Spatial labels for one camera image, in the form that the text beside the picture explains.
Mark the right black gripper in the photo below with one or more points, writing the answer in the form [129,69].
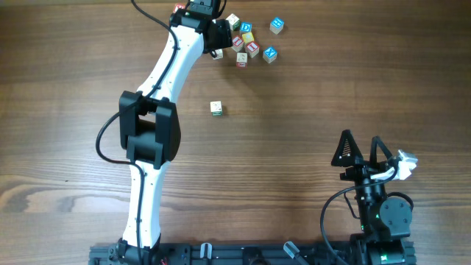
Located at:
[363,168]

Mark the blue D wooden block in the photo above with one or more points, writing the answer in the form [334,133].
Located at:
[245,27]

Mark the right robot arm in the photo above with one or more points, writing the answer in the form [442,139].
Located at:
[385,218]

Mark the blue X wooden block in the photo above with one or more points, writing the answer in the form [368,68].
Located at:
[270,54]

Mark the blue H wooden block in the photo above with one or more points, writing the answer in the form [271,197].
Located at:
[276,25]

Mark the yellow C wooden block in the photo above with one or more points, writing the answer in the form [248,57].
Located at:
[247,37]

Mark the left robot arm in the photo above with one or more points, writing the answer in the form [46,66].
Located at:
[149,125]

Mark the red I wooden block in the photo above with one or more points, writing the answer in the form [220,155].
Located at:
[238,43]

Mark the number 2 wooden block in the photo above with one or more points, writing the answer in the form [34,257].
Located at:
[217,54]

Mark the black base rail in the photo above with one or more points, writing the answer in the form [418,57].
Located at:
[289,253]

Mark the red letter wooden block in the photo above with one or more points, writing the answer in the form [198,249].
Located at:
[178,7]

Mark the plain animal wooden block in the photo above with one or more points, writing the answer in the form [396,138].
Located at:
[234,21]

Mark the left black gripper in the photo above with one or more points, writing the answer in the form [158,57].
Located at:
[226,37]

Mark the red I block lower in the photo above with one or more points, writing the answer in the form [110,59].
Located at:
[252,49]

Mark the green edged picture block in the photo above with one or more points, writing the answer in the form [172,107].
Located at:
[216,108]

